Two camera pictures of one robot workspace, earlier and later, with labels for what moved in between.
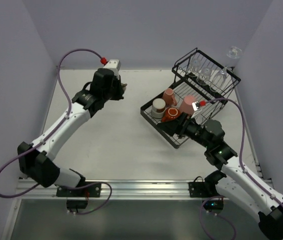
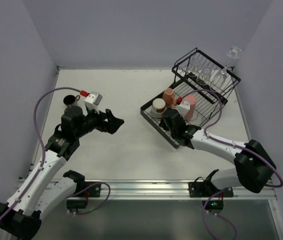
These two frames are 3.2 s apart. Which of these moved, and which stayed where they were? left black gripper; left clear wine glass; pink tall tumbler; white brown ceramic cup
Moved: left black gripper
Stayed: left clear wine glass; white brown ceramic cup; pink tall tumbler
